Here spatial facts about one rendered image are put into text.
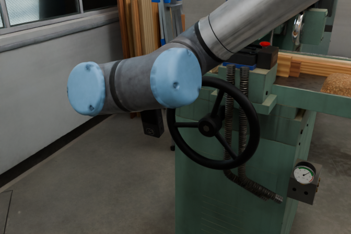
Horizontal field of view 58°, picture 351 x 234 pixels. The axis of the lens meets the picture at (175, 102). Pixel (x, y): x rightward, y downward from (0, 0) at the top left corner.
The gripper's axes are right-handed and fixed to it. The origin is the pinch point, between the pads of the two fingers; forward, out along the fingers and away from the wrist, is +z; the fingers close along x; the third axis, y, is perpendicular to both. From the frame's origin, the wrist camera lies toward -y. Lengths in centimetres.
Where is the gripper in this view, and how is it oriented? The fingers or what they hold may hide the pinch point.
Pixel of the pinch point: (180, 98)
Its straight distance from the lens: 84.5
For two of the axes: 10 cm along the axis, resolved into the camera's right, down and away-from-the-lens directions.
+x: -8.7, -2.0, 4.6
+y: 1.7, -9.8, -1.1
